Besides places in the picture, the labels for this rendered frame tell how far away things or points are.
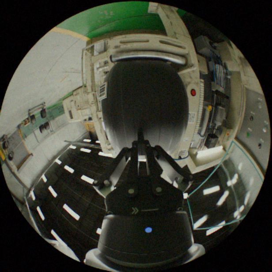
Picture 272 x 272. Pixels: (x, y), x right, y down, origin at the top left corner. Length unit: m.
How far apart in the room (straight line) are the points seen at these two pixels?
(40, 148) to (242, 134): 12.05
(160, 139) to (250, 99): 0.65
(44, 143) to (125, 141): 11.39
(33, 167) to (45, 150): 2.76
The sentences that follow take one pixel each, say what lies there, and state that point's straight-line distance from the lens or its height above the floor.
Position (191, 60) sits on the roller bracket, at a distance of 0.43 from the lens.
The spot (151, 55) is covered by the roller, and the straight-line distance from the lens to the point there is 0.39.
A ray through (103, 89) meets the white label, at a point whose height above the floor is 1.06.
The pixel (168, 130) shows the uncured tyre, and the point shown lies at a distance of 0.24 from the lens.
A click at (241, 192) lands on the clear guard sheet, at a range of 0.74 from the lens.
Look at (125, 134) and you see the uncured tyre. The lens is 0.23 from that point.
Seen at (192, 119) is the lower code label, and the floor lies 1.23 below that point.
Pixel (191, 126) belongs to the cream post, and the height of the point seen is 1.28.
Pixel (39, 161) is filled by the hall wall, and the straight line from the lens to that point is 11.76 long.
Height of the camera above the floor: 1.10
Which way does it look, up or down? 31 degrees up
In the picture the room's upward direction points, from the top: 175 degrees clockwise
